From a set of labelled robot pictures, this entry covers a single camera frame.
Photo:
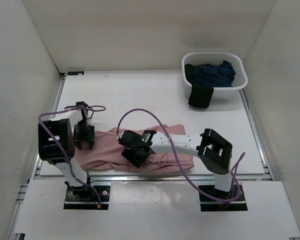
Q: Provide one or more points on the white plastic basket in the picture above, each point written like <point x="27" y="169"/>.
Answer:
<point x="216" y="58"/>

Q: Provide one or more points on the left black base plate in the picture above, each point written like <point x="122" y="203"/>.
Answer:
<point x="89" y="200"/>

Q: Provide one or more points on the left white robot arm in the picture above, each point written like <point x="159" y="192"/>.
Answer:
<point x="59" y="135"/>

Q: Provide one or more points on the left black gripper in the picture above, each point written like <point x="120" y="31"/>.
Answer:
<point x="89" y="138"/>

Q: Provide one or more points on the pink trousers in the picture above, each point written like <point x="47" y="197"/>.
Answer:
<point x="107" y="154"/>

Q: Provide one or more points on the blue corner label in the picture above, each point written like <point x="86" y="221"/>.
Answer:
<point x="75" y="73"/>

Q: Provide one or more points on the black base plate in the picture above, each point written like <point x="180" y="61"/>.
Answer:
<point x="209" y="205"/>
<point x="89" y="200"/>

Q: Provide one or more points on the blue trousers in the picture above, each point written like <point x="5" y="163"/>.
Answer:
<point x="216" y="76"/>

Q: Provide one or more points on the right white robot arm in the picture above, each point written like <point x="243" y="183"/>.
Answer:
<point x="212" y="149"/>

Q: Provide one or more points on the black trousers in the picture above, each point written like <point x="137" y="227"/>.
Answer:
<point x="201" y="89"/>

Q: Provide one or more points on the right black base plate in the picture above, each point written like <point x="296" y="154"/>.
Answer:
<point x="209" y="205"/>

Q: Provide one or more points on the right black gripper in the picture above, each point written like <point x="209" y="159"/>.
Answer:
<point x="128" y="154"/>

